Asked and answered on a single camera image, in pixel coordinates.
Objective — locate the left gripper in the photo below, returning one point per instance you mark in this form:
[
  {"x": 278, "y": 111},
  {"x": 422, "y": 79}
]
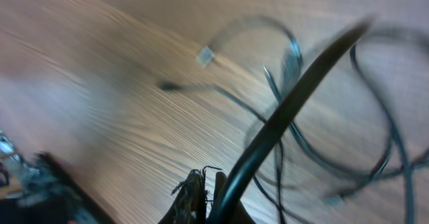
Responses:
[{"x": 41, "y": 191}]

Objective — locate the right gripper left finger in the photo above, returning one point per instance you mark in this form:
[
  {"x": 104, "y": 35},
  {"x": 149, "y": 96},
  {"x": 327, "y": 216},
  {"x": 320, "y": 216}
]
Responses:
[{"x": 189, "y": 206}]

